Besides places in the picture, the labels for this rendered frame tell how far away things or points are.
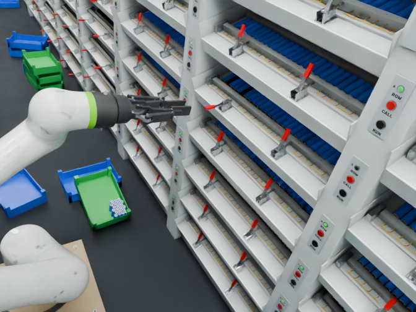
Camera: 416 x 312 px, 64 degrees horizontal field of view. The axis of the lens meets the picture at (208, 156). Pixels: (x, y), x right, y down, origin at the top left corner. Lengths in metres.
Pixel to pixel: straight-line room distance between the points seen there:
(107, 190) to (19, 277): 1.12
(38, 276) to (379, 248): 0.80
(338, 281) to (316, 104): 0.47
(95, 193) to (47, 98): 1.17
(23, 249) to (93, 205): 0.84
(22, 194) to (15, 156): 1.19
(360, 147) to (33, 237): 0.92
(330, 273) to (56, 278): 0.72
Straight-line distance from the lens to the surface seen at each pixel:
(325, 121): 0.83
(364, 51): 0.74
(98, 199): 1.93
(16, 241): 1.14
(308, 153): 0.96
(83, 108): 0.86
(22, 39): 3.78
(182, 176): 1.49
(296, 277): 1.08
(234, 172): 1.17
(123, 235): 1.83
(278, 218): 1.07
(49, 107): 0.83
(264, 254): 1.21
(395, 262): 0.86
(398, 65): 0.71
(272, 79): 0.94
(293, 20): 0.86
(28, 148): 0.94
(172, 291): 1.66
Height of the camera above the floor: 1.45
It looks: 38 degrees down
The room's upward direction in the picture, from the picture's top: 10 degrees clockwise
